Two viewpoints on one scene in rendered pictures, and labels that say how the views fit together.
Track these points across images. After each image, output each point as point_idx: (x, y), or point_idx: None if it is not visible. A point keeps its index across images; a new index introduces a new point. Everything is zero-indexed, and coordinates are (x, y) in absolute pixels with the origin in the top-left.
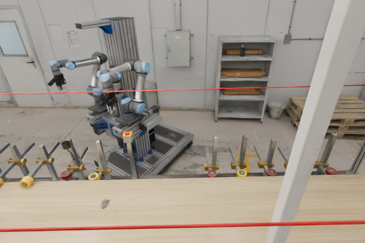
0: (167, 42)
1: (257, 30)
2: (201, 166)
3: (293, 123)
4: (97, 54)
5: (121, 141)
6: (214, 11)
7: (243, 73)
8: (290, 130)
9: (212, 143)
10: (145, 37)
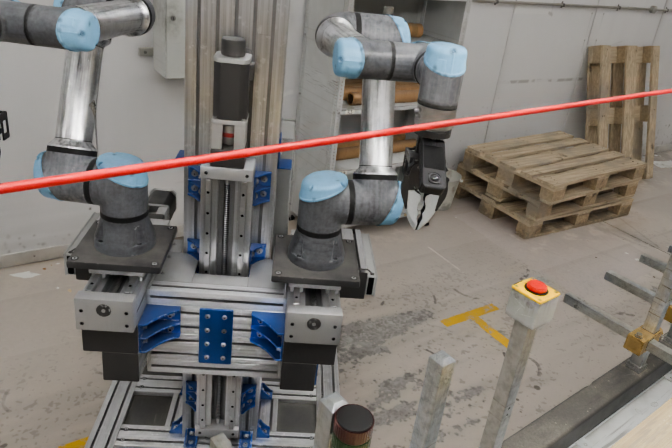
0: None
1: None
2: (408, 383)
3: (489, 211)
4: None
5: (312, 364)
6: None
7: None
8: (496, 229)
9: (371, 308)
10: None
